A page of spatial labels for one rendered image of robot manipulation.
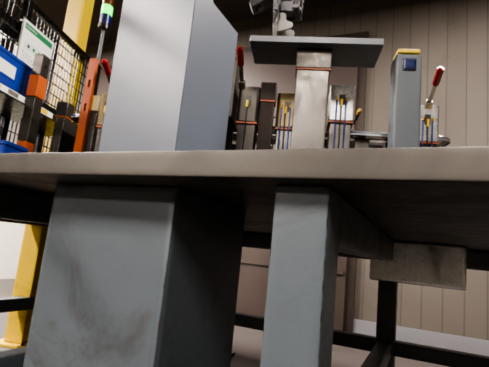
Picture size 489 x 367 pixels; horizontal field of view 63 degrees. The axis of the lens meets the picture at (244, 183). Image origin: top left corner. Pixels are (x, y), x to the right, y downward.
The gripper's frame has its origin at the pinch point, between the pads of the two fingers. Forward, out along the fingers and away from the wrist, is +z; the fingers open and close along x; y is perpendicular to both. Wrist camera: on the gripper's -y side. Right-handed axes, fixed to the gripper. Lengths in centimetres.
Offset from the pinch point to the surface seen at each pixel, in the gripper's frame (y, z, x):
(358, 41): 24.4, 4.1, -5.5
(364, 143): 29.2, 22.6, 29.6
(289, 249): 17, 63, -55
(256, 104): -5.5, 17.5, 7.4
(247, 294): -53, 100, 241
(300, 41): 8.7, 4.6, -7.2
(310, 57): 11.5, 7.6, -4.0
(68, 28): -130, -47, 62
